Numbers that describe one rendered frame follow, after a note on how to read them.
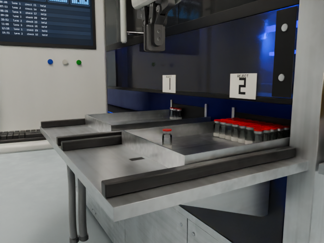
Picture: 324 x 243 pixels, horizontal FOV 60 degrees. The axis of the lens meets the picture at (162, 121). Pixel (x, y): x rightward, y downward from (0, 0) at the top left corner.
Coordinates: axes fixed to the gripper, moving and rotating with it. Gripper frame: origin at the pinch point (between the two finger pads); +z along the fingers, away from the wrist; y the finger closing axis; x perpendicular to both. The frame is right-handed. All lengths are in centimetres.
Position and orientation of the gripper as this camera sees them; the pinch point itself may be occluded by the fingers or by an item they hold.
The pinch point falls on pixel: (154, 38)
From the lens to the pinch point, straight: 48.7
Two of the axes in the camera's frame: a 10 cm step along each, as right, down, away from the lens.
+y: -5.0, -1.3, 8.6
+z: 0.0, 9.9, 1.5
